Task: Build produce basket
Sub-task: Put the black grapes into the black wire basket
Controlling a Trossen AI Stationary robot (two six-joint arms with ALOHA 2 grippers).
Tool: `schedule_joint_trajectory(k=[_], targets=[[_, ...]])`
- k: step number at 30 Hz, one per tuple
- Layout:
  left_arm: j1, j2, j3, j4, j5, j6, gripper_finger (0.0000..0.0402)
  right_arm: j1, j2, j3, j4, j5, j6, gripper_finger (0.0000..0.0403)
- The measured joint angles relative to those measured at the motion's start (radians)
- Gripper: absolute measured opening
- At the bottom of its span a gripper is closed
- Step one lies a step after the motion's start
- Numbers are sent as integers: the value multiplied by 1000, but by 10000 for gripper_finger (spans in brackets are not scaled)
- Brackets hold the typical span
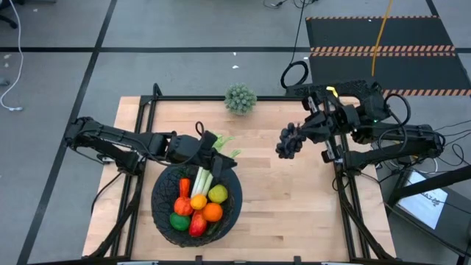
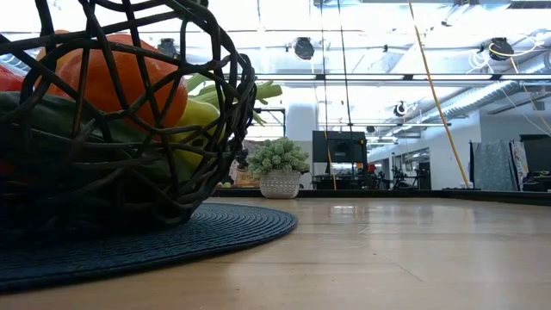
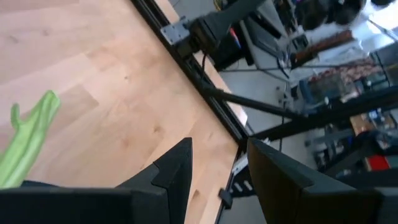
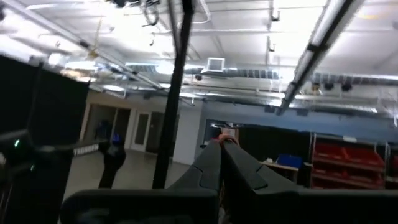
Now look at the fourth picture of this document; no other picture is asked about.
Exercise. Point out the blue box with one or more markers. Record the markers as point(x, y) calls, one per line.
point(289, 161)

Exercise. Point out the black partition panel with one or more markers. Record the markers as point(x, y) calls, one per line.
point(46, 102)

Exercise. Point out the wooden background table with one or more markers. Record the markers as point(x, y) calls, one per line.
point(280, 169)

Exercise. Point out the silver ceiling air duct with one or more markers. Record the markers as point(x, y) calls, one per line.
point(248, 74)

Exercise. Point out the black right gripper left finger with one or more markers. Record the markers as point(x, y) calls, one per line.
point(205, 171)

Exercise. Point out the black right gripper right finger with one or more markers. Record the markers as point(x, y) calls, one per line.
point(242, 180)

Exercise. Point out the long ceiling light fixture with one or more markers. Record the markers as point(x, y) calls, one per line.
point(317, 43)

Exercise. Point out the red bin shelving rack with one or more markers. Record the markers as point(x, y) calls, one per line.
point(345, 155)

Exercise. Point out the square ceiling vent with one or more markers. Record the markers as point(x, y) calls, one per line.
point(215, 65)

